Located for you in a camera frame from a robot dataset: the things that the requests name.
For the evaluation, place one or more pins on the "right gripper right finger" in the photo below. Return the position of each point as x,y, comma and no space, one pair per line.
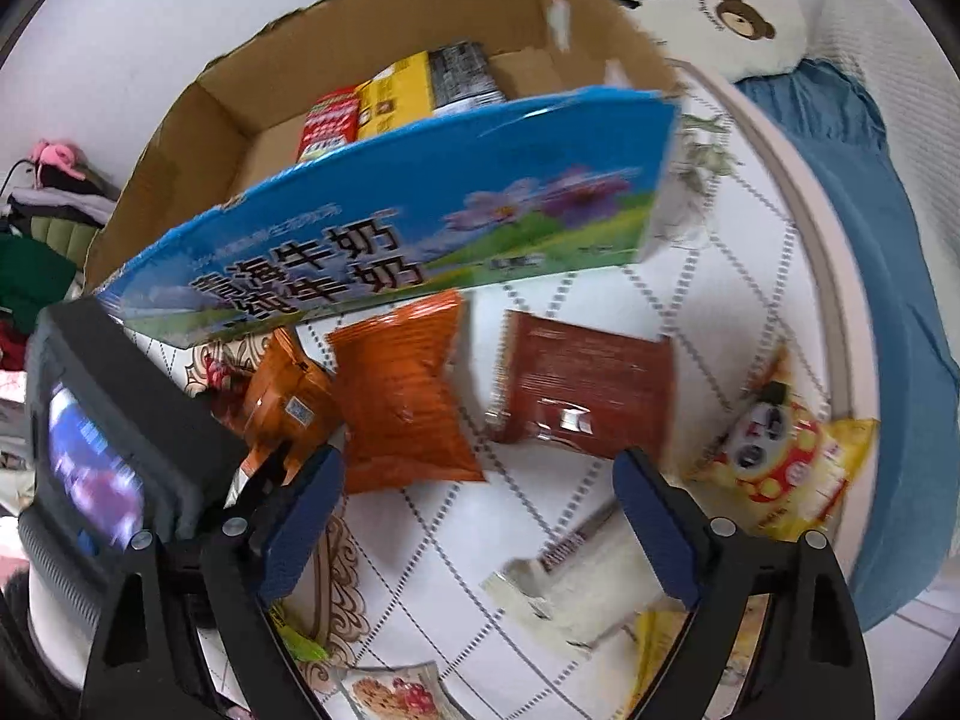
810,660

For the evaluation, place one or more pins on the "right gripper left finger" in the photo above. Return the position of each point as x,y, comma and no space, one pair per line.
147,661

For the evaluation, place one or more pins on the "green watermelon gum packet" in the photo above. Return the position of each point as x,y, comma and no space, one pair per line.
299,647

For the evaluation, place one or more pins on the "yellow guoba snack packet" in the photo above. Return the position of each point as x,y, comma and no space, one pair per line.
657,629

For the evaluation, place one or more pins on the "orange snack packet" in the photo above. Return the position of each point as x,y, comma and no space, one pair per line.
287,402
391,384

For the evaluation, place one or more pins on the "yellow panda snack packet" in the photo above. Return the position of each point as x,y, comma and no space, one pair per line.
786,467

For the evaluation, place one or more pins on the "white cookie snack packet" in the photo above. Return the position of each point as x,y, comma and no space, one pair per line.
414,692

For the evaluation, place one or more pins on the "dark red snack packet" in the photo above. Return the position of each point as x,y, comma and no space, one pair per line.
593,392

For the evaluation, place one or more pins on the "red long snack packet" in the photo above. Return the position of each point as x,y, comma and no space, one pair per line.
331,124

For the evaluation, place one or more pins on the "yellow black snack packet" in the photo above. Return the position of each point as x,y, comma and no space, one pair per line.
452,79

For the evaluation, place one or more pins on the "blue blanket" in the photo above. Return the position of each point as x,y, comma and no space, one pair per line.
838,129

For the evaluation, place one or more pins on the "clothes rack with clothes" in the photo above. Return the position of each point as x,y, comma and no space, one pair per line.
50,218

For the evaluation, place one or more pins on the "white floral quilted bedspread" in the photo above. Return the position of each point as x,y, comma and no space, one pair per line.
481,314

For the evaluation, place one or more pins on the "pink plush toy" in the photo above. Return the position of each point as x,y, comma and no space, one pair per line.
61,155

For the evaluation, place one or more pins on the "blue milk cardboard box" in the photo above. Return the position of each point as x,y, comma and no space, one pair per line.
223,230

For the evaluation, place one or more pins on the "bear print pillow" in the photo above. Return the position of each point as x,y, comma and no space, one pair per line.
736,39

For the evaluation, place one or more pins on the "white quilted bed guard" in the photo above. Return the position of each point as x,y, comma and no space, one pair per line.
916,91

